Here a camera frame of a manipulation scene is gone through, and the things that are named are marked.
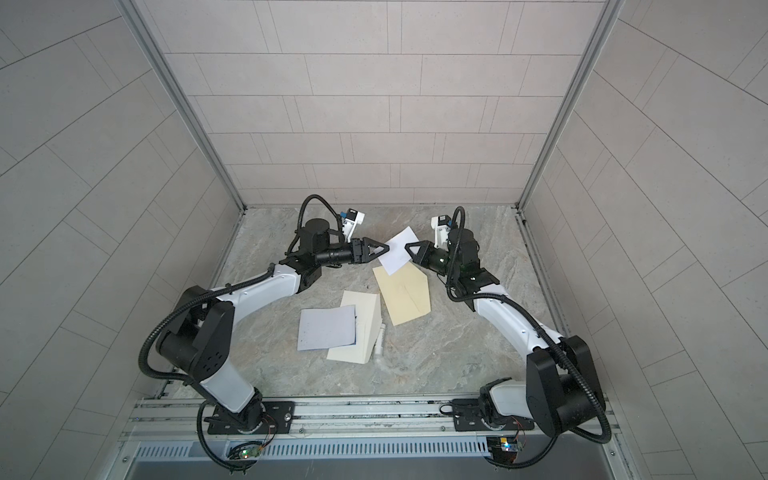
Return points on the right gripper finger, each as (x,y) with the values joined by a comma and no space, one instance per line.
(418,253)
(419,244)

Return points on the white letter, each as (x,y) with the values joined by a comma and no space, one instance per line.
(397,256)

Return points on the white paper sheet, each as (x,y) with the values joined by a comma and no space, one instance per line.
(322,329)

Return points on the left circuit board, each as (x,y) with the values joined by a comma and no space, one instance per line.
(248,451)

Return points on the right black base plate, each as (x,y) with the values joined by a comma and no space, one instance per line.
(469,415)

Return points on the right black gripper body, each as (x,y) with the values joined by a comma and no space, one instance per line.
(437,260)

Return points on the aluminium mounting rail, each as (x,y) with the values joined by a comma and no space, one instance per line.
(317,417)

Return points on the yellow manila envelope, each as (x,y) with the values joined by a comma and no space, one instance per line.
(406,293)

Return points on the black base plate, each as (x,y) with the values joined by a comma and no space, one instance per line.
(269,417)
(469,415)

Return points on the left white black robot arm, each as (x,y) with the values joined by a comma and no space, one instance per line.
(192,343)

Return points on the white ventilation grille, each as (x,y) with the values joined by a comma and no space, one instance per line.
(330,448)

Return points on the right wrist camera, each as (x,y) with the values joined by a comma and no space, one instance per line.
(441,226)

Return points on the cream white envelope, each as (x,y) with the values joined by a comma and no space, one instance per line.
(368,323)

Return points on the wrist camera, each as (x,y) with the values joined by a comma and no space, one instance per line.
(350,220)
(441,226)

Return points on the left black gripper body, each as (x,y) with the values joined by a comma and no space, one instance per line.
(337,258)

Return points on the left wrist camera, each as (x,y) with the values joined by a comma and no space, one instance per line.
(350,220)

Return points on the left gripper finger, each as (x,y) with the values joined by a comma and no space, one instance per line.
(373,244)
(371,252)

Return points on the right circuit board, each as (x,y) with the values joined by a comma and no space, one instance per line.
(504,450)

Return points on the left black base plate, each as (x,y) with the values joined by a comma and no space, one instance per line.
(269,417)

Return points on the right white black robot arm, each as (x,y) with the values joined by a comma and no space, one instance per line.
(562,392)

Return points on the circuit board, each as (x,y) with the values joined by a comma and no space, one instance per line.
(504,450)
(248,451)

